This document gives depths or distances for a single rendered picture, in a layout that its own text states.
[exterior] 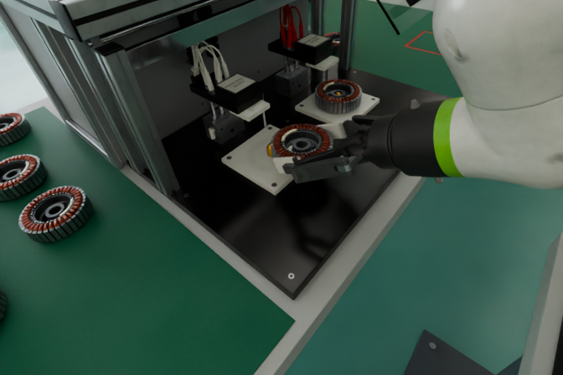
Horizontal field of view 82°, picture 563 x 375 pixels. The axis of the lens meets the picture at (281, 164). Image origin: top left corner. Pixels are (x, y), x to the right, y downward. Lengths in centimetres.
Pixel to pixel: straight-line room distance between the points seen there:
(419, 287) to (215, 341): 104
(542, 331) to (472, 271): 96
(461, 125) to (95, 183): 68
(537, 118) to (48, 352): 63
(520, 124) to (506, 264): 131
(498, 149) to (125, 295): 53
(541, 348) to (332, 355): 80
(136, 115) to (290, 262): 33
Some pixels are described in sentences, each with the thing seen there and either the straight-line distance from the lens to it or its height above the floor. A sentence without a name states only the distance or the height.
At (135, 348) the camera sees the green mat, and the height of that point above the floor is 75.
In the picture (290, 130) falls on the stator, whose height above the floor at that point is 86.
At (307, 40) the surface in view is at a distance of 80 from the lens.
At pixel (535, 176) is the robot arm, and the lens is 37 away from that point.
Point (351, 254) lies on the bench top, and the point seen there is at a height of 75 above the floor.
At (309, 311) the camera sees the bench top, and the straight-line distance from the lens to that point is 51.
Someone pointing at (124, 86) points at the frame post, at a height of 100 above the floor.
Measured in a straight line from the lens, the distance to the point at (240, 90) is 61.
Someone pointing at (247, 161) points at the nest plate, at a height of 78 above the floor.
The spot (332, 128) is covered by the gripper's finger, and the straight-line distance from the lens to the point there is 60.
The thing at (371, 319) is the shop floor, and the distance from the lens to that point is 133.
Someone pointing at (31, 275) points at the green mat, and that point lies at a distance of 70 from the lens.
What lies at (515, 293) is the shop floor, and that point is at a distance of 156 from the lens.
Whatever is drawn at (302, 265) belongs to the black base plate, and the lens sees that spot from 52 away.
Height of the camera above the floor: 122
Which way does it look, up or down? 43 degrees down
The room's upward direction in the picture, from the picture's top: 5 degrees counter-clockwise
